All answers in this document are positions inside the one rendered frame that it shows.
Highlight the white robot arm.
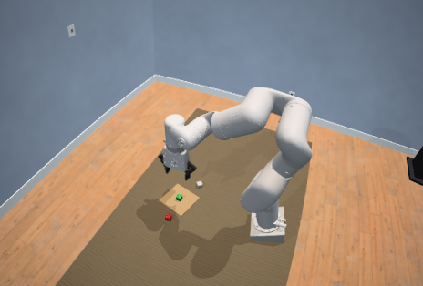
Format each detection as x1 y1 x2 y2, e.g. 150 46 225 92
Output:
163 87 313 233

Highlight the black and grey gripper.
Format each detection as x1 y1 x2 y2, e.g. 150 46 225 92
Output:
158 145 197 180

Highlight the tan square mat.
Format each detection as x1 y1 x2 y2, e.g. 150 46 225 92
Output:
160 184 199 216

